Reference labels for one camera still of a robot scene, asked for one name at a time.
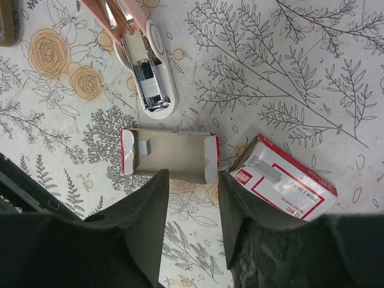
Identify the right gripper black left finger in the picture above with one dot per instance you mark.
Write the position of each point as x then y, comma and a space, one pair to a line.
120, 246

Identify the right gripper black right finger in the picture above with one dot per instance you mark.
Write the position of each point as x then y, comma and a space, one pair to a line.
266, 247

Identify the silver staple strip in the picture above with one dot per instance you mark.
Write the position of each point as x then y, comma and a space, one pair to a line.
143, 147

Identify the red staple box sleeve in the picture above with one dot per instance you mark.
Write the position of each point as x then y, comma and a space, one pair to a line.
273, 175

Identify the staple box tray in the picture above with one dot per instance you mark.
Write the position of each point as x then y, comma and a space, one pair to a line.
188, 156

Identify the metal stapler magazine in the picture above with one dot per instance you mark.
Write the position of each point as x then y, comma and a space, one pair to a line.
8, 26

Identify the floral patterned mat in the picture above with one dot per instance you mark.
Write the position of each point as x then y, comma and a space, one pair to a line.
308, 75

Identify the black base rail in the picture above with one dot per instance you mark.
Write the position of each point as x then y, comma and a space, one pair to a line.
22, 191

